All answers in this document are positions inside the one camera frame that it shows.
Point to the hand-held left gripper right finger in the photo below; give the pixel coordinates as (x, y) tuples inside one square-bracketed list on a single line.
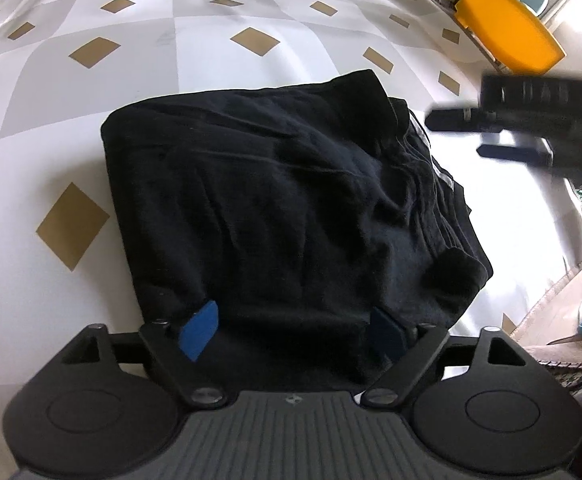
[(388, 335)]

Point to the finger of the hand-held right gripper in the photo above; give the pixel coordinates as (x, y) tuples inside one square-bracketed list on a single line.
[(458, 120), (513, 154)]

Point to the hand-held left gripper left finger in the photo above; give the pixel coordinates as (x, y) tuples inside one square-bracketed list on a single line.
[(200, 334)]

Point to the black t-shirt red print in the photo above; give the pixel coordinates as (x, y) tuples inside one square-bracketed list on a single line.
[(281, 210)]

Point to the yellow plastic chair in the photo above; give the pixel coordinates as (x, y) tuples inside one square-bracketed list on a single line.
[(511, 30)]

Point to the houndstooth fabric chair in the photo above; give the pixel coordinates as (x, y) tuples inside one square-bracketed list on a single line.
[(566, 367)]

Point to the grey white checkered tablecloth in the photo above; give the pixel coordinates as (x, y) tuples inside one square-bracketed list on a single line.
[(71, 135)]

